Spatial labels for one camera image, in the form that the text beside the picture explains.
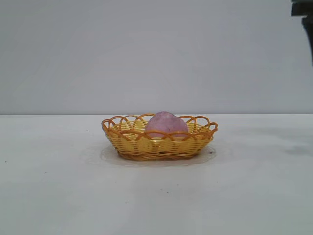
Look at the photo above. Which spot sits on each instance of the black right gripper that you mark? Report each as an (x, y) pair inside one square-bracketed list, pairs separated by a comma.
[(310, 31)]

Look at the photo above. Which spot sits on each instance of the pink purple sweet potato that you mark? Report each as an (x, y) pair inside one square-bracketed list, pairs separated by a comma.
[(166, 123)]

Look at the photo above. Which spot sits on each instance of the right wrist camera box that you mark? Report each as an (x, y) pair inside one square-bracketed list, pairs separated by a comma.
[(302, 7)]

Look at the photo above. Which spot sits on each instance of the yellow woven wicker basket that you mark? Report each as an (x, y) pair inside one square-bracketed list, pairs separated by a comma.
[(146, 147)]

